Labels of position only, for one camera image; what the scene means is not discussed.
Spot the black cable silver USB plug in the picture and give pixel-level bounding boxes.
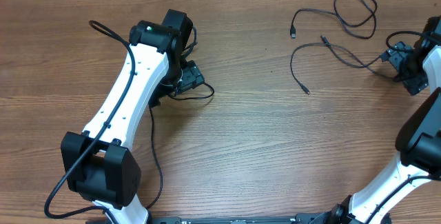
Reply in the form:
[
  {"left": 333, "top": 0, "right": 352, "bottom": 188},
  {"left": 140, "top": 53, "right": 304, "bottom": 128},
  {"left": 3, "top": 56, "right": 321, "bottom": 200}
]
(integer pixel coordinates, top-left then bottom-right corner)
[{"left": 145, "top": 81, "right": 216, "bottom": 210}]

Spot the black cable long loop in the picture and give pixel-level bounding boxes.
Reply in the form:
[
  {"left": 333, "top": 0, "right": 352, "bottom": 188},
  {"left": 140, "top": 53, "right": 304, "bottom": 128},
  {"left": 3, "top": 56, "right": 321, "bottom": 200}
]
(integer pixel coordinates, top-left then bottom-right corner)
[{"left": 289, "top": 0, "right": 378, "bottom": 41}]

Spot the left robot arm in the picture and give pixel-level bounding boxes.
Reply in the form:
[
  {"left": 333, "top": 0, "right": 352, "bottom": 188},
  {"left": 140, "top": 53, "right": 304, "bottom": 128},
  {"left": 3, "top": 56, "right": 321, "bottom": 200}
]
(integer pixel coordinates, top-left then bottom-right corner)
[{"left": 61, "top": 10, "right": 205, "bottom": 223}]

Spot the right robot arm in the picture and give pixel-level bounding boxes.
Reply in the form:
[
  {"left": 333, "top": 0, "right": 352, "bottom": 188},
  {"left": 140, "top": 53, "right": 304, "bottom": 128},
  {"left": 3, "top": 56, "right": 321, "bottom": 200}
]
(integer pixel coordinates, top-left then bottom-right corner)
[{"left": 295, "top": 17, "right": 440, "bottom": 223}]

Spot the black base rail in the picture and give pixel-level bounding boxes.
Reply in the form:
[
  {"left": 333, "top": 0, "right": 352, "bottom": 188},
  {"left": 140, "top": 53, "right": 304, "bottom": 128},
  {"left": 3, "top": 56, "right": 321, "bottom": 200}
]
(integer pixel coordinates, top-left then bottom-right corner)
[{"left": 85, "top": 213, "right": 392, "bottom": 224}]

